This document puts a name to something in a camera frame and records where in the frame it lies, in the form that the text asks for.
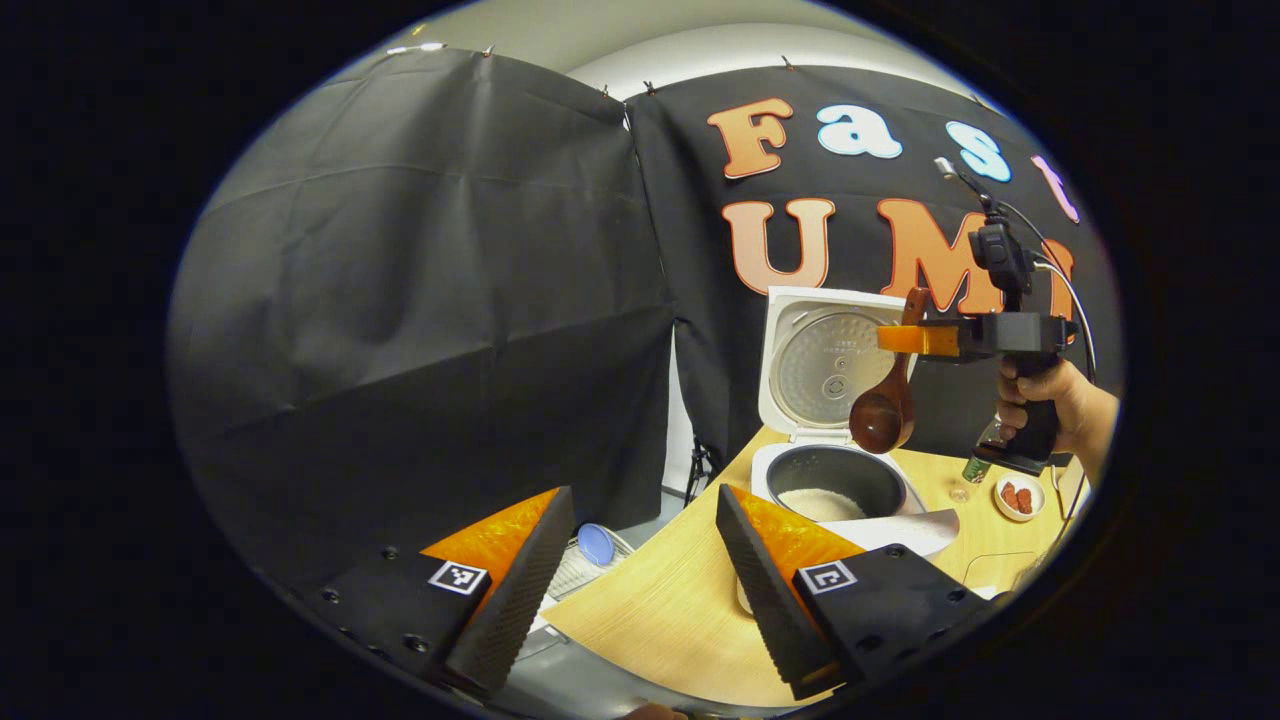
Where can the brown wooden spoon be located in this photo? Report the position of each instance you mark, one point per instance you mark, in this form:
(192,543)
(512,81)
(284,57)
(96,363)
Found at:
(882,415)

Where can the blue oval lid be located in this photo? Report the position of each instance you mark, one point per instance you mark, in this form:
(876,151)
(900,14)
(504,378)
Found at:
(597,545)

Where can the clear plastic water bottle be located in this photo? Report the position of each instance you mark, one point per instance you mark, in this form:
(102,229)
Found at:
(985,455)

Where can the white rice cooker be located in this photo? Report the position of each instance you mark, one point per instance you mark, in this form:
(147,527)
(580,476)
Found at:
(800,360)

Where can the clear plastic rice container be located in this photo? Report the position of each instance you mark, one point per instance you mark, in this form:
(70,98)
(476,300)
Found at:
(1000,572)

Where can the black stand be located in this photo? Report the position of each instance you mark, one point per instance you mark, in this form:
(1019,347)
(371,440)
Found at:
(698,465)

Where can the white round plate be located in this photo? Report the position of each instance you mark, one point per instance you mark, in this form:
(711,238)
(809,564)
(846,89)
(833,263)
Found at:
(1005,505)

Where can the white rice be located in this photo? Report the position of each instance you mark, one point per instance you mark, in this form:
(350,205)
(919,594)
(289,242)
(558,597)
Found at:
(820,503)

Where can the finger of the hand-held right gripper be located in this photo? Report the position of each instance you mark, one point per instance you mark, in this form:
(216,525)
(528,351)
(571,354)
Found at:
(920,340)

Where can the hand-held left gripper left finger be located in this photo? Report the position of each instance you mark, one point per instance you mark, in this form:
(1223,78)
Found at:
(520,600)

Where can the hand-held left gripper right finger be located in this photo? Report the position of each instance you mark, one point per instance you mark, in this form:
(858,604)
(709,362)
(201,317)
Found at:
(765,600)

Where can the white ribbed tray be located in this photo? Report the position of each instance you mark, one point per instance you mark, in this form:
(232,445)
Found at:
(575,575)

